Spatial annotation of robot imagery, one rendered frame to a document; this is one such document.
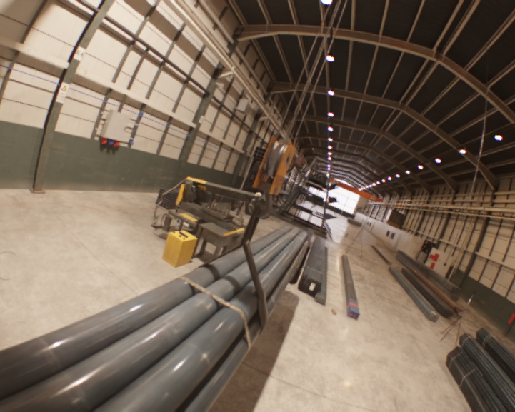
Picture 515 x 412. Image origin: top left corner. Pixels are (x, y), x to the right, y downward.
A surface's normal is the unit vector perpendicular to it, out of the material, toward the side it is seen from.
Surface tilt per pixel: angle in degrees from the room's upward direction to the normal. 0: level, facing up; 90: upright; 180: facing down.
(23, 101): 90
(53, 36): 90
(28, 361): 26
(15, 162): 90
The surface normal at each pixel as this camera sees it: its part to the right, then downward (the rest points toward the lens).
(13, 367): 0.71, -0.66
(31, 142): 0.89, 0.38
